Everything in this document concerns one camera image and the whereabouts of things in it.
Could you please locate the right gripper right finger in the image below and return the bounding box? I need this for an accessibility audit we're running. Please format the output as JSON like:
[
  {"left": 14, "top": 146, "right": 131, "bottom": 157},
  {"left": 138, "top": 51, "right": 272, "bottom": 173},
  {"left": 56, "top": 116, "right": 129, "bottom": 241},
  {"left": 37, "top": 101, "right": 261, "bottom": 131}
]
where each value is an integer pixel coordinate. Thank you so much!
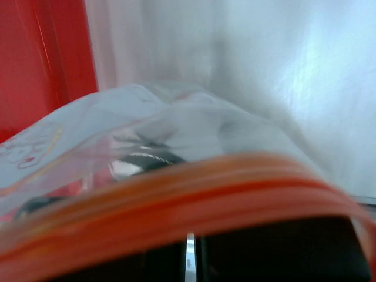
[{"left": 196, "top": 217, "right": 372, "bottom": 281}]

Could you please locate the red plastic tray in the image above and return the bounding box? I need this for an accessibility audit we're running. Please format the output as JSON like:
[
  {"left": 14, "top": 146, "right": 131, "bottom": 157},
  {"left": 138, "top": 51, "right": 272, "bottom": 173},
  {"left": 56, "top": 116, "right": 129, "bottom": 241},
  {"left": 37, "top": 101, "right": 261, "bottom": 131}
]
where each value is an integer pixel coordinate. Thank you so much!
[{"left": 1, "top": 1, "right": 98, "bottom": 141}]

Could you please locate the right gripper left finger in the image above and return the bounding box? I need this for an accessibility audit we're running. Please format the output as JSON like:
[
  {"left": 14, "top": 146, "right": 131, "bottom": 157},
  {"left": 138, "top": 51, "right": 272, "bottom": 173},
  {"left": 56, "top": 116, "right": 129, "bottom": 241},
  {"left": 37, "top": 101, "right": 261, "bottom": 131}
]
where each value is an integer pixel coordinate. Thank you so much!
[{"left": 51, "top": 243, "right": 186, "bottom": 282}]

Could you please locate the clear zip top bag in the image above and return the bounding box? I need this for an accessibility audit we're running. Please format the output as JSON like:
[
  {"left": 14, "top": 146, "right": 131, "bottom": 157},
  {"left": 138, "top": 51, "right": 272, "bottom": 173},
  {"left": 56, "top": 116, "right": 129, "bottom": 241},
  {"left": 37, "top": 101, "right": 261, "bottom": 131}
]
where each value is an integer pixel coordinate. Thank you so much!
[{"left": 1, "top": 84, "right": 375, "bottom": 281}]

